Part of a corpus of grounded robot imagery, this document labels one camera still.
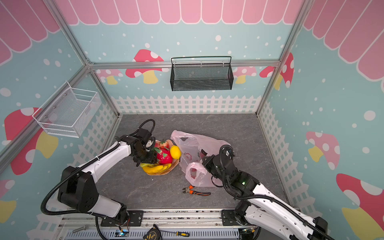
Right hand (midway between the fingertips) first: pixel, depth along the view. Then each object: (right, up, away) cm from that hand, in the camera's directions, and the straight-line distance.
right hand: (199, 157), depth 71 cm
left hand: (-28, -6, +14) cm, 32 cm away
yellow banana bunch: (-24, -8, +7) cm, 26 cm away
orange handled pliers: (-6, -21, +11) cm, 24 cm away
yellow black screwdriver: (-10, -36, -1) cm, 37 cm away
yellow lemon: (-14, 0, +18) cm, 23 cm away
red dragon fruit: (-20, -2, +15) cm, 25 cm away
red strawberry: (-22, +4, +23) cm, 32 cm away
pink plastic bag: (-4, +1, +23) cm, 24 cm away
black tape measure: (-21, -35, -3) cm, 41 cm away
